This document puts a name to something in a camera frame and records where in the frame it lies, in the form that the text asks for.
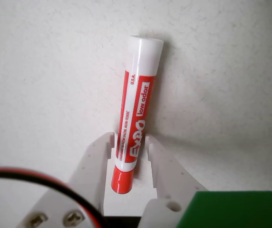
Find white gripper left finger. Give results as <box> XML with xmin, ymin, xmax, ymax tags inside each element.
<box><xmin>16</xmin><ymin>132</ymin><xmax>116</xmax><ymax>228</ymax></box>

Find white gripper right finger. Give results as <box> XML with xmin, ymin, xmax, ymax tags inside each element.
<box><xmin>138</xmin><ymin>135</ymin><xmax>209</xmax><ymax>228</ymax></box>

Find red Expo marker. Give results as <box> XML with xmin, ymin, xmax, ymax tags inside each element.
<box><xmin>111</xmin><ymin>35</ymin><xmax>165</xmax><ymax>194</ymax></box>

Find red black servo cable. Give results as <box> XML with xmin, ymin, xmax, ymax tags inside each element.
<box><xmin>0</xmin><ymin>167</ymin><xmax>105</xmax><ymax>228</ymax></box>

